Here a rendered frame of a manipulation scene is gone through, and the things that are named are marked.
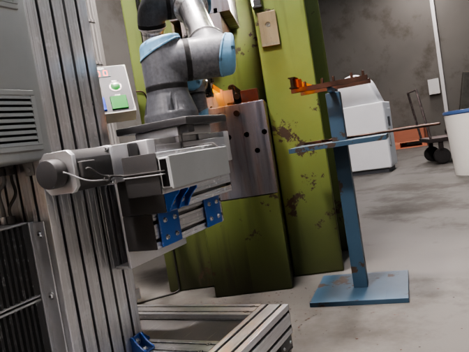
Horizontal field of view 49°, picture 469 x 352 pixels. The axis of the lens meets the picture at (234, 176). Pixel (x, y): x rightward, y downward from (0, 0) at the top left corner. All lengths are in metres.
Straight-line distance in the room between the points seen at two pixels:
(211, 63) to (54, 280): 0.68
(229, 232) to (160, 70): 1.28
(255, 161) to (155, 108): 1.14
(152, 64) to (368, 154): 6.31
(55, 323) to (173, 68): 0.70
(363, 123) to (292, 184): 4.95
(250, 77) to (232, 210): 0.88
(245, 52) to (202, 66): 1.63
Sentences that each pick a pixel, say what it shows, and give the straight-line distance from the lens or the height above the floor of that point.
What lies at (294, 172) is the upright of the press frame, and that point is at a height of 0.54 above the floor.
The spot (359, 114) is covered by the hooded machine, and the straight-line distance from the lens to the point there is 7.56.
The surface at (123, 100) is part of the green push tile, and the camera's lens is 2.50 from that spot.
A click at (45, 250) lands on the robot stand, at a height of 0.56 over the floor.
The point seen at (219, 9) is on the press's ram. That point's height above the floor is 1.38.
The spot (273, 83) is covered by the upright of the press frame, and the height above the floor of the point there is 1.00.
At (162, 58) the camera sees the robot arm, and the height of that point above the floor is 0.98.
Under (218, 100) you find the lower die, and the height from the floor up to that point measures 0.95.
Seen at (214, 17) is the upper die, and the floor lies 1.34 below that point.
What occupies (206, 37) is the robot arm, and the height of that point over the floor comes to 1.03.
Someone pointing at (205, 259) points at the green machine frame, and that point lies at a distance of 2.78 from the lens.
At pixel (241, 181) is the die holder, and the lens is 2.48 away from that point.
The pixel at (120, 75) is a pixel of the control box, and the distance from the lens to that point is 2.60.
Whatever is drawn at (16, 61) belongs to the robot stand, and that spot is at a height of 0.97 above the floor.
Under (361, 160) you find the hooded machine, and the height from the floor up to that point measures 0.21.
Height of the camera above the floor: 0.73
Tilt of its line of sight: 3 degrees down
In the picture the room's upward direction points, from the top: 9 degrees counter-clockwise
